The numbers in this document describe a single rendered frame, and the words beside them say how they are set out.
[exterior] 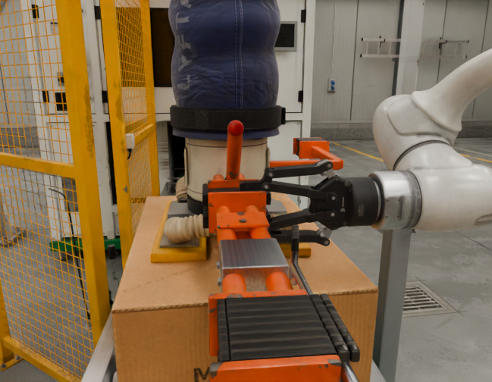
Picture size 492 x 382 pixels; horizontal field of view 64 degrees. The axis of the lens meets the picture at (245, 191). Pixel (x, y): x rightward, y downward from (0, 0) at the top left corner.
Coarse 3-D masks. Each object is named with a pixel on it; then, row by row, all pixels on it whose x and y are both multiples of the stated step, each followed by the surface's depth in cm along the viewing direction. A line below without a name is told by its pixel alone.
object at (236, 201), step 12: (216, 180) 62; (228, 180) 63; (240, 180) 63; (204, 192) 57; (228, 192) 56; (240, 192) 56; (252, 192) 56; (264, 192) 56; (204, 204) 56; (216, 204) 55; (228, 204) 56; (240, 204) 56; (252, 204) 56; (264, 204) 56; (204, 216) 57; (216, 228) 56; (240, 228) 57
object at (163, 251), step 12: (168, 204) 98; (156, 240) 75; (168, 240) 74; (192, 240) 74; (204, 240) 75; (156, 252) 70; (168, 252) 70; (180, 252) 70; (192, 252) 70; (204, 252) 70
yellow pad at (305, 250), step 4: (272, 200) 100; (276, 200) 102; (280, 244) 73; (284, 244) 74; (288, 244) 74; (300, 244) 74; (304, 244) 74; (308, 244) 74; (280, 248) 72; (284, 248) 72; (288, 248) 72; (300, 248) 72; (304, 248) 72; (308, 248) 72; (284, 252) 72; (288, 252) 72; (300, 252) 72; (304, 252) 72; (308, 252) 72; (284, 256) 72; (288, 256) 72; (300, 256) 72; (304, 256) 72; (308, 256) 72
